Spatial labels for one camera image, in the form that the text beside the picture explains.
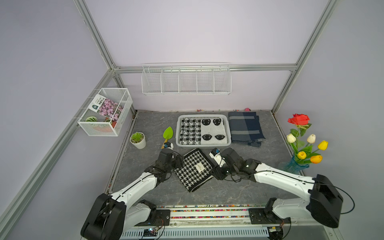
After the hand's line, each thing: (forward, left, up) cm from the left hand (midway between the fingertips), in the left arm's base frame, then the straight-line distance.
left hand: (179, 158), depth 87 cm
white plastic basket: (+20, -32, +3) cm, 38 cm away
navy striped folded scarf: (+24, -48, -6) cm, 54 cm away
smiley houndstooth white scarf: (+17, -15, +2) cm, 23 cm away
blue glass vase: (-13, -58, +8) cm, 60 cm away
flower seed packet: (+17, +35, +27) cm, 47 cm away
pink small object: (+44, -56, -8) cm, 72 cm away
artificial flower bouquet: (-13, -56, +23) cm, 62 cm away
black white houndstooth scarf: (-7, -9, -3) cm, 12 cm away
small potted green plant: (+14, +26, +1) cm, 30 cm away
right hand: (-9, -18, +2) cm, 20 cm away
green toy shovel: (+24, +9, -8) cm, 27 cm away
